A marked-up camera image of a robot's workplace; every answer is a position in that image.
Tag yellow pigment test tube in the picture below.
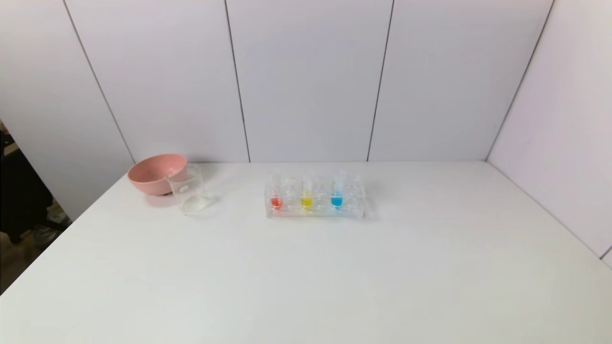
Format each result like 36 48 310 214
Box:
300 170 315 211

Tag blue pigment test tube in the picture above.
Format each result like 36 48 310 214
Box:
331 168 346 210

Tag clear acrylic test tube rack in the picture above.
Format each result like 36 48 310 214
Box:
264 173 367 220

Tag red pigment test tube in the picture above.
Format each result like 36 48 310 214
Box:
271 168 284 211

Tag clear glass beaker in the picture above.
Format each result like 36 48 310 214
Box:
166 164 211 215

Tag pink bowl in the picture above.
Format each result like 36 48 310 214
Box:
128 154 188 196

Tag black chair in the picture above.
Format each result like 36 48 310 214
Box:
0 119 53 244

